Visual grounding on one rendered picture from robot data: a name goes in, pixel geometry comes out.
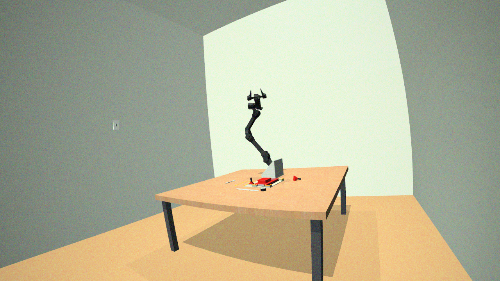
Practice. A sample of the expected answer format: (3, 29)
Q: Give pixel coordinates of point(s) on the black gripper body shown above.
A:
(256, 99)

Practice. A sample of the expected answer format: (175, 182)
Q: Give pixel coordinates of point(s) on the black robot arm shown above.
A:
(249, 136)

